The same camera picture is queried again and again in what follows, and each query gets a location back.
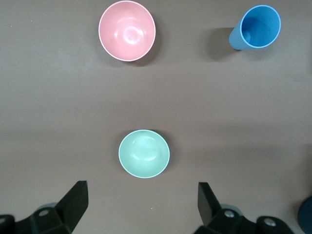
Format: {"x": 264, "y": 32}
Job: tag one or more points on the brown table cover sheet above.
{"x": 48, "y": 97}

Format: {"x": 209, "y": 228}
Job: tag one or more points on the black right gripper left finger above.
{"x": 70, "y": 207}

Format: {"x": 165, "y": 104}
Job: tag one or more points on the blue ribbed cup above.
{"x": 258, "y": 26}

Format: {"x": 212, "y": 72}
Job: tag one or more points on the pink bowl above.
{"x": 126, "y": 30}

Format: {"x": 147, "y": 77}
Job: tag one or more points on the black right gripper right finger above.
{"x": 209, "y": 209}

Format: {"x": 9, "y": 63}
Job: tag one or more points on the light green bowl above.
{"x": 143, "y": 153}

